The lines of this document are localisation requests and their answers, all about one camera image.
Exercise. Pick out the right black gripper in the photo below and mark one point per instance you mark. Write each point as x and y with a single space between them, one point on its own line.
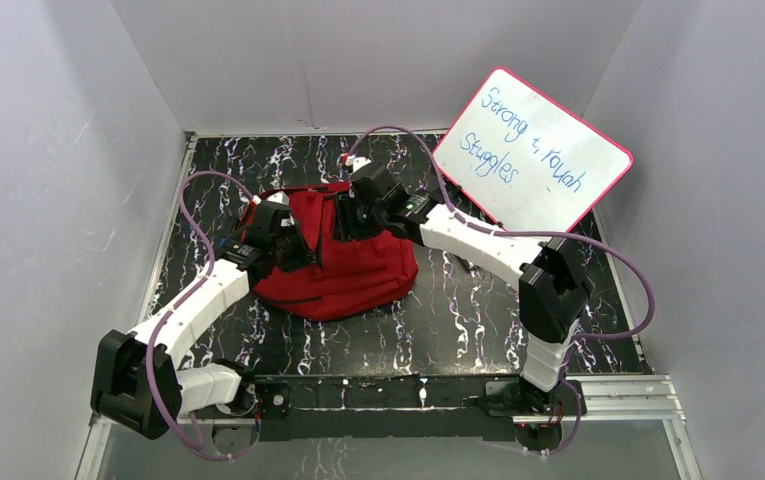
345 228

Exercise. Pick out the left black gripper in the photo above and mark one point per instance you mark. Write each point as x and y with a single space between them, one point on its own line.
300 246

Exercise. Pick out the red backpack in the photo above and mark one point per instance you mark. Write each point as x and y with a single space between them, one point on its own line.
346 278

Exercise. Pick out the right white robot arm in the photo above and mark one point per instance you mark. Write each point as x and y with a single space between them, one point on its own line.
551 289

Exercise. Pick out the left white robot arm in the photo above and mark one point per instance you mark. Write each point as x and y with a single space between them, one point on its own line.
139 381

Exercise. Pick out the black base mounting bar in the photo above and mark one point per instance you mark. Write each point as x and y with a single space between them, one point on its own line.
403 406

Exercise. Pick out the pink-framed whiteboard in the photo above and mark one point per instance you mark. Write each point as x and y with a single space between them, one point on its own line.
525 160

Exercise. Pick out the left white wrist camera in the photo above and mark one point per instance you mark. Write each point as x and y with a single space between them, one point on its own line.
279 197

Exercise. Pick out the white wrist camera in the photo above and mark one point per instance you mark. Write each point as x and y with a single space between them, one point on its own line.
352 163
279 197

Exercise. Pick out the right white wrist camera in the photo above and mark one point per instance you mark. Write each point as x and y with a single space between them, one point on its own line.
352 163

